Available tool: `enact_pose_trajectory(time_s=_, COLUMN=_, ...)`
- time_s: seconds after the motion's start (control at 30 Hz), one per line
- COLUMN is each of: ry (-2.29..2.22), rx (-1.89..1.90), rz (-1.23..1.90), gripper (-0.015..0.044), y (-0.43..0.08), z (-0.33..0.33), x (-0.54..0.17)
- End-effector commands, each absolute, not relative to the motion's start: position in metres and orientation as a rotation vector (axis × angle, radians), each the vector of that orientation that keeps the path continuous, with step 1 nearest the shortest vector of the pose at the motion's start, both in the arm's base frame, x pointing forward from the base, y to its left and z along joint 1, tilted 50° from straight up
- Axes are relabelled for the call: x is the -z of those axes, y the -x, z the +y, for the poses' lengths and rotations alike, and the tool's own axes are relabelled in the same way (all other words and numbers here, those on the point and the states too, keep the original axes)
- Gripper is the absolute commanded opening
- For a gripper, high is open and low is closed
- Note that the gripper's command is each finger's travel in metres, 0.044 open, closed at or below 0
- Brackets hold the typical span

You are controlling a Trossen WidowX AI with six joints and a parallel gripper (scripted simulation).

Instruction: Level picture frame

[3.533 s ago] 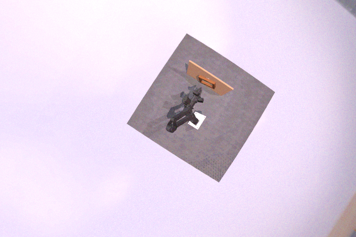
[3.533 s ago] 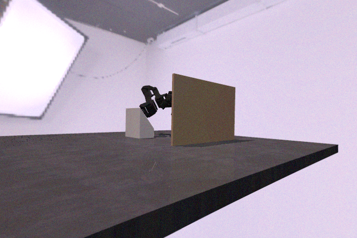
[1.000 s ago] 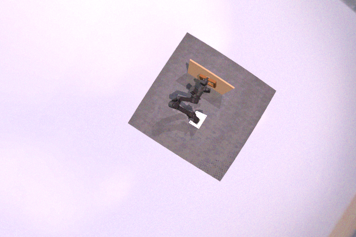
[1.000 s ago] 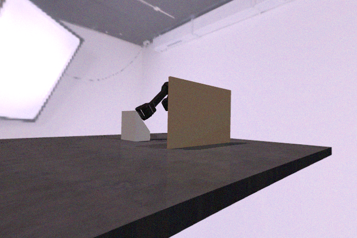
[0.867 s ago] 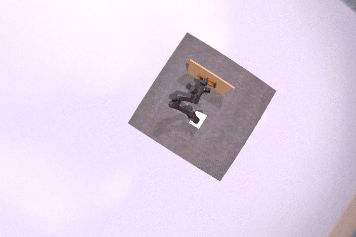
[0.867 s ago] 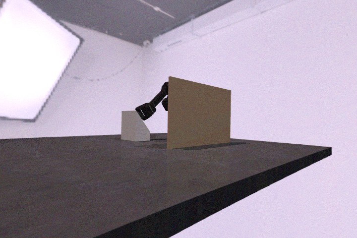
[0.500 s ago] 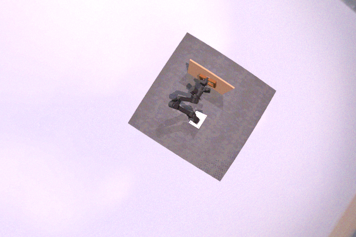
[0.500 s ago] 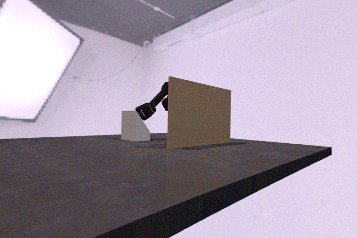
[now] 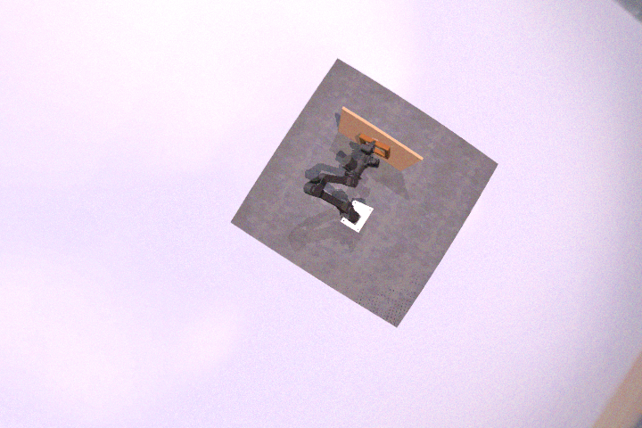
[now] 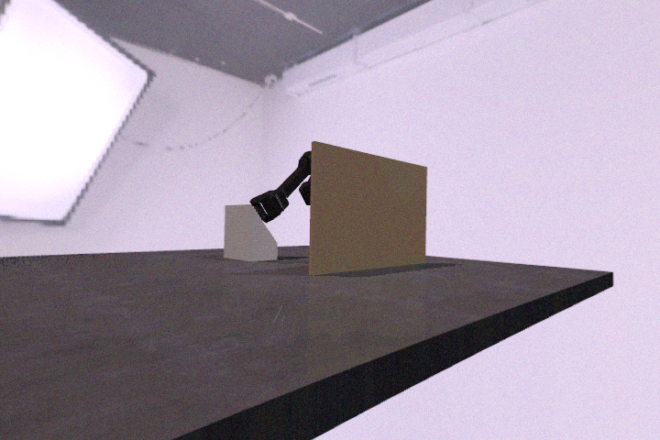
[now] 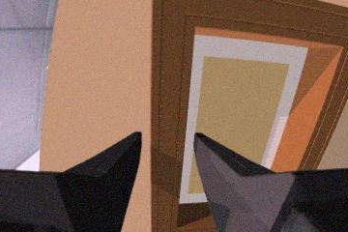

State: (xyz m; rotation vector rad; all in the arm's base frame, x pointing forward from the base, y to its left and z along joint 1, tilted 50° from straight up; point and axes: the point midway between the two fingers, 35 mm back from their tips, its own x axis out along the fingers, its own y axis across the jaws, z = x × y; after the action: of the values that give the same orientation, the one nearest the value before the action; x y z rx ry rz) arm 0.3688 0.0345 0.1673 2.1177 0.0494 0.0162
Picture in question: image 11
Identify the brown flat board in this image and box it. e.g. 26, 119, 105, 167
39, 0, 348, 232

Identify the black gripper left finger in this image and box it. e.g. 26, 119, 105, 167
0, 131, 142, 232

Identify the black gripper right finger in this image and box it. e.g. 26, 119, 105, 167
193, 132, 348, 232

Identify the brown picture frame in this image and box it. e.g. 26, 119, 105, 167
150, 0, 348, 232

